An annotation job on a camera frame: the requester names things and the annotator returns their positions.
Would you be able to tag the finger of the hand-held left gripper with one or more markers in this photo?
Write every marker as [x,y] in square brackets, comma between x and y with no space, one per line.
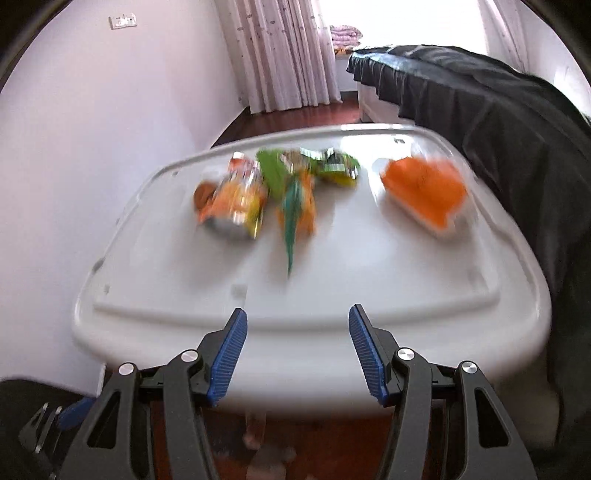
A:
[76,411]

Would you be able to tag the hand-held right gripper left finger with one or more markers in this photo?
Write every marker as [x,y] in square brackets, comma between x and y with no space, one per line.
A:
[226,364]

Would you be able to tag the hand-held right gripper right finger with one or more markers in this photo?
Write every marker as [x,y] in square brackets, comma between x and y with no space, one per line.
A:
[367,355]

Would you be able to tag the teal and orange wrapper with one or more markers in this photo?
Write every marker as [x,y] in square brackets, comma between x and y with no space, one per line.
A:
[298,207]

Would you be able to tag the white plastic storage box lid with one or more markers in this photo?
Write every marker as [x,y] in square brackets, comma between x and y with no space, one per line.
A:
[369,286]

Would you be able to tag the orange snack packet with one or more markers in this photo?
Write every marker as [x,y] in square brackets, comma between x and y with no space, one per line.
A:
[238,198]

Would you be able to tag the brown round snack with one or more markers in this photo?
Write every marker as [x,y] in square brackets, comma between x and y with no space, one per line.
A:
[203,196]

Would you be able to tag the orange pack in clear bag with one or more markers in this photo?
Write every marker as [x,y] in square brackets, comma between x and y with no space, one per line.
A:
[425,191]

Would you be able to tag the dark green snack packet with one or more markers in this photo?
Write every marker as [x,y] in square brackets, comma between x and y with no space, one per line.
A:
[337,167]

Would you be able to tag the white bed base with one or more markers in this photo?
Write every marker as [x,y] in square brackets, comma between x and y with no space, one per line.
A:
[381,104]

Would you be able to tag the pink dotted curtain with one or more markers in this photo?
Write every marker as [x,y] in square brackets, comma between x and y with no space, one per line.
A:
[286,50]
[503,32]

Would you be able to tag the folded pink bedding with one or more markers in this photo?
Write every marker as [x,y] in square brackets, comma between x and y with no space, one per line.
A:
[346,39]

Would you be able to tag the window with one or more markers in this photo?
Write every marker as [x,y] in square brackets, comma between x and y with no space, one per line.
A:
[406,21]

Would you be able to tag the white wall switch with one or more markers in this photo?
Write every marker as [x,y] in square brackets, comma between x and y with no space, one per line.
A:
[123,21]

